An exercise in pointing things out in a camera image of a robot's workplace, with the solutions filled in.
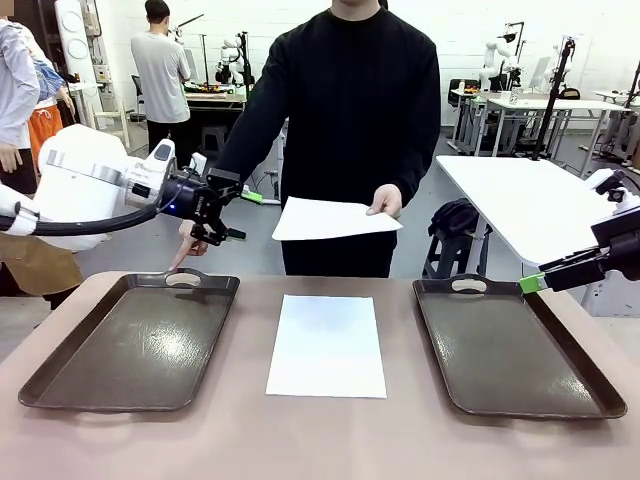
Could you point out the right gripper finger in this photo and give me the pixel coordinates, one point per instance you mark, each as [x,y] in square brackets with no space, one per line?
[580,258]
[565,277]

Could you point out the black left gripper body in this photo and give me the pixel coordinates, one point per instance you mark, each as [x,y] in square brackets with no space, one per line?
[190,200]

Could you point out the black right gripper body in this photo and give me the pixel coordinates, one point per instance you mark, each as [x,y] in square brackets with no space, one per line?
[622,245]

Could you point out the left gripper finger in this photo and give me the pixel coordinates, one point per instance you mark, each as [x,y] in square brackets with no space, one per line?
[212,232]
[225,182]

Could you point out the white A4 paper sheet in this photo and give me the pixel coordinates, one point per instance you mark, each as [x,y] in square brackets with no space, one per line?
[325,350]
[325,220]

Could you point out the person's left forearm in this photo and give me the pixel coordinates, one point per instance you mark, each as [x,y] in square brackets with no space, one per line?
[417,170]

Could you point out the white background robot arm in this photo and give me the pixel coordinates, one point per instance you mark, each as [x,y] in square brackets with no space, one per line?
[492,55]

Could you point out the person's right forearm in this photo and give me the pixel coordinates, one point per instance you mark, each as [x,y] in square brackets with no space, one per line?
[240,145]

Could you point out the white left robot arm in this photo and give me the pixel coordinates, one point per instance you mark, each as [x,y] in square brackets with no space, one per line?
[75,185]

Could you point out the person's right hand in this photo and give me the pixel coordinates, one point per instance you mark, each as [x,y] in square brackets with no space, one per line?
[192,247]

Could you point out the person's left hand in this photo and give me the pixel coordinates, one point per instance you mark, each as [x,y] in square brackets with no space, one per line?
[390,200]

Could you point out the grey step stool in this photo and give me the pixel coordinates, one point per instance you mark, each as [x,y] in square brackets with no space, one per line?
[214,140]

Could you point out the white cabinet box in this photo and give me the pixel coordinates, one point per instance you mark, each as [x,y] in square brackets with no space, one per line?
[615,300]

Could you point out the dark background workbench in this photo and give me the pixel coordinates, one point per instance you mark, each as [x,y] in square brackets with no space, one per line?
[215,107]

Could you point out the white table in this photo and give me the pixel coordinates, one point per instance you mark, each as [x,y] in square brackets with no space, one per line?
[525,200]

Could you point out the brown plastic serving tray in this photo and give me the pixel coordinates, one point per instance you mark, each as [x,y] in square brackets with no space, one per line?
[125,350]
[500,360]

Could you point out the black step stool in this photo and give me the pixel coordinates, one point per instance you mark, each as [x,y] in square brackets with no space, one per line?
[450,255]

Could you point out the black office chair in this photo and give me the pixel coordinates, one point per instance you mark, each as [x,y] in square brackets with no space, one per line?
[136,95]

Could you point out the black cloth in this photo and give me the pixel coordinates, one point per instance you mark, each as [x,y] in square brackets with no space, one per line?
[452,215]

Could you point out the small white background robot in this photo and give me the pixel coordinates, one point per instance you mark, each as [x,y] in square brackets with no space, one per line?
[230,52]

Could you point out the man in grey t-shirt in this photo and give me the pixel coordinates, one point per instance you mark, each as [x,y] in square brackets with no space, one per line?
[160,65]

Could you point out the person in black sweater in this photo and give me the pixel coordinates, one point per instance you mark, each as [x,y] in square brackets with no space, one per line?
[350,100]

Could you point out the white background desk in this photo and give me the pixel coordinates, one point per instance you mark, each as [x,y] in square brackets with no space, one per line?
[550,104]

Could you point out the black tripod pole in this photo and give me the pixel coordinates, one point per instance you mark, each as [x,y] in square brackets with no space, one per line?
[552,100]

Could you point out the figure in orange trousers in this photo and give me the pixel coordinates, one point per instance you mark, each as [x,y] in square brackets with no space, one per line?
[47,125]

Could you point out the tall white air conditioner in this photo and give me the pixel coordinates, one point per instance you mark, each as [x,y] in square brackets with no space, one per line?
[75,25]

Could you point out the figure in striped shirt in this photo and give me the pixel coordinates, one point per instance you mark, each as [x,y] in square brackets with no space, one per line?
[15,75]

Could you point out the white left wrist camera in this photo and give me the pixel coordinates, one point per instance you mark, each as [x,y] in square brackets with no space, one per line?
[198,162]

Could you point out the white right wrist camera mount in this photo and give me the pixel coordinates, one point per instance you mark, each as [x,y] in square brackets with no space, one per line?
[600,180]

